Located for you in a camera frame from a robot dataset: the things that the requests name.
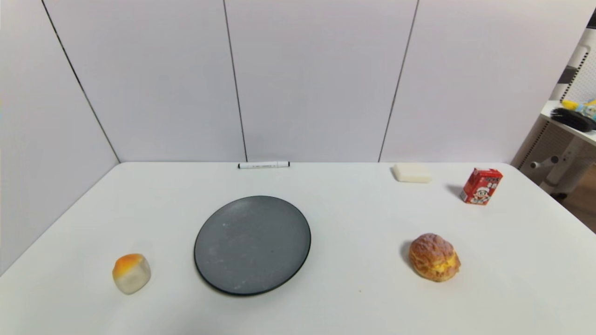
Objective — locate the white desk leg frame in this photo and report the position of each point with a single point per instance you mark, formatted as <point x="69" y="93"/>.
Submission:
<point x="563" y="167"/>

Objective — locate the white pegboard panel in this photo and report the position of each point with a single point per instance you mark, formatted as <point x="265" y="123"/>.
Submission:
<point x="584" y="70"/>

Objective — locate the red milk carton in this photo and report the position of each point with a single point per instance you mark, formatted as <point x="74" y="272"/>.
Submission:
<point x="481" y="186"/>

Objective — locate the white side desk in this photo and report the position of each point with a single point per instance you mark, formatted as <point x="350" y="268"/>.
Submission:
<point x="585" y="135"/>

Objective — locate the white rectangular block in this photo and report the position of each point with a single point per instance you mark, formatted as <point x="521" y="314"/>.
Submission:
<point x="411" y="173"/>

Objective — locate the orange topped white bun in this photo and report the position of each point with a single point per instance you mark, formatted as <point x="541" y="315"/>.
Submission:
<point x="132" y="274"/>

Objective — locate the white marker with black caps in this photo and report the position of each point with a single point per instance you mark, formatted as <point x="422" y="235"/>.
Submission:
<point x="263" y="164"/>

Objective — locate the brown cream puff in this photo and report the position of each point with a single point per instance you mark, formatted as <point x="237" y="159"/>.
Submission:
<point x="433" y="258"/>

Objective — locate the yellow and blue toy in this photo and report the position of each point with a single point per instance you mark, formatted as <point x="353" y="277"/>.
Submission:
<point x="582" y="107"/>

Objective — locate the black brush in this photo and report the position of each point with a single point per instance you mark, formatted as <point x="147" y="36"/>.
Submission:
<point x="573" y="118"/>

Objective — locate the gray round plate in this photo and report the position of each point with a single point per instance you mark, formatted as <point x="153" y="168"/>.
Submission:
<point x="251" y="244"/>

